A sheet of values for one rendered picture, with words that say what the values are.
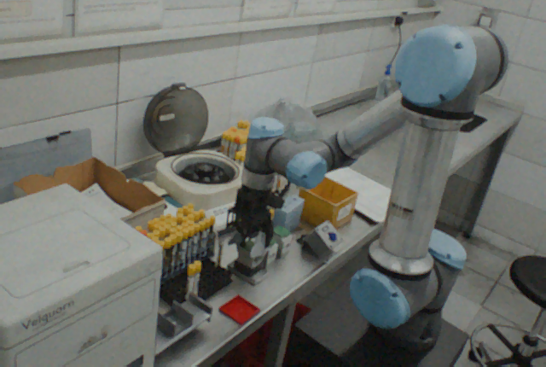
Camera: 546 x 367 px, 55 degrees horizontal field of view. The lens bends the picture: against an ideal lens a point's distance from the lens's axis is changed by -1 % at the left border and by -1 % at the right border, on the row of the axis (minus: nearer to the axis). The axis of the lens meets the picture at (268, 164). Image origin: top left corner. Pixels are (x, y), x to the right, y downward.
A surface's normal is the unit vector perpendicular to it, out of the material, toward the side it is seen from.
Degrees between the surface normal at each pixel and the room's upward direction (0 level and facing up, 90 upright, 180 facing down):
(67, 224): 0
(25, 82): 90
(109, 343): 90
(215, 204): 90
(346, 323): 3
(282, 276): 0
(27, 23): 95
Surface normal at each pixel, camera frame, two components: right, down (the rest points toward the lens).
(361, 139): -0.53, 0.50
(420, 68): -0.69, 0.07
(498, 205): -0.60, 0.26
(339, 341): 0.20, -0.87
